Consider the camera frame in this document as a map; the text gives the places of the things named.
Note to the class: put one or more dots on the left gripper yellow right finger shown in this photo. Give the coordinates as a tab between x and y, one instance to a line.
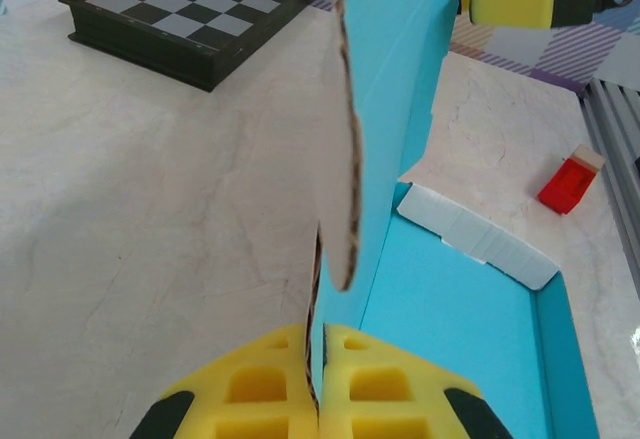
400	399

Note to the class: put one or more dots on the black grey chessboard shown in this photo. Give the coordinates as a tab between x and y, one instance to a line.
200	4

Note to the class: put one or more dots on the red block with wooden end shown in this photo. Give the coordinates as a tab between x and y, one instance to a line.
565	189

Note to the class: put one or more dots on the teal and white paper box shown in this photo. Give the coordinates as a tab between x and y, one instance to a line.
450	319

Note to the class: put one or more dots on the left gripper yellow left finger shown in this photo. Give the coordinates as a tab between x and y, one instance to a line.
240	394

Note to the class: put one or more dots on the long aluminium rail frame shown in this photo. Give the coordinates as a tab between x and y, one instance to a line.
620	129

